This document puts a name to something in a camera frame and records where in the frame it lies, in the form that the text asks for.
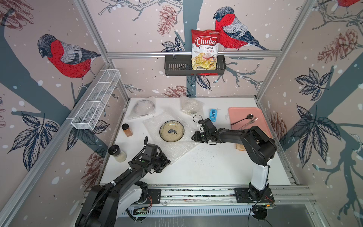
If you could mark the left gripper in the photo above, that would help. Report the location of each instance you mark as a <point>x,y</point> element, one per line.
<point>165,161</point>

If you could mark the silver fork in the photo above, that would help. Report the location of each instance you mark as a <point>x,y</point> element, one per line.
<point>253,120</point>

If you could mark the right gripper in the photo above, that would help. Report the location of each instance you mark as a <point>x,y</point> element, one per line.
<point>195,136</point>

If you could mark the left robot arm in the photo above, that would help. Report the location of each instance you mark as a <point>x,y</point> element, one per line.
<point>103,203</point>

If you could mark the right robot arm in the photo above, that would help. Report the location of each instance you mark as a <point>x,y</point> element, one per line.
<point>259,147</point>

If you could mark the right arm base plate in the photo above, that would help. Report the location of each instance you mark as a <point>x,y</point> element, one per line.
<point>247,195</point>

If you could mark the pink tray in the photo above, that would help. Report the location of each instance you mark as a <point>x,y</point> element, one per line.
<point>238,113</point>

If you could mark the white mesh wall shelf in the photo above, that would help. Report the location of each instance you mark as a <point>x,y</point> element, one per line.
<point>91,110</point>

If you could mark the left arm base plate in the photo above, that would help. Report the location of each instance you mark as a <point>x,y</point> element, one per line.
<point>153,197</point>

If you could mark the blue tape dispenser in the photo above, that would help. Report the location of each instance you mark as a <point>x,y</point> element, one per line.
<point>213,115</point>

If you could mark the clear bubble wrap sheet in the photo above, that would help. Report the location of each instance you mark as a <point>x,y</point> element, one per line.
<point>173,150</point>
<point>133,116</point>
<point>191,106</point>

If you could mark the black spoon on tray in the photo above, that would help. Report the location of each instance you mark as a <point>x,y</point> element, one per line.
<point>248,117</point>

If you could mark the Chuba cassava chips bag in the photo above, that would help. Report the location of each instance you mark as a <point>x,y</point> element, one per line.
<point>205,46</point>

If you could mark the white plate dark rim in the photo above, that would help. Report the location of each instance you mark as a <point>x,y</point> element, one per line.
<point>144,108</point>

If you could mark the shaker jar black lid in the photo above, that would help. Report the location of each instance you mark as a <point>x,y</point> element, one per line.
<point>117,153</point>

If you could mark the orange spice bottle black cap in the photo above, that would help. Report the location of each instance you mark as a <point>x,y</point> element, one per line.
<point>127,130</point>

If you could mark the speckled cream plate dark rim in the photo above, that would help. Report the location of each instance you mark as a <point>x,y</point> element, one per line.
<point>171,131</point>

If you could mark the black wire basket shelf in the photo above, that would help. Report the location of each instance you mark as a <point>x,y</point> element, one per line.
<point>181,65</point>

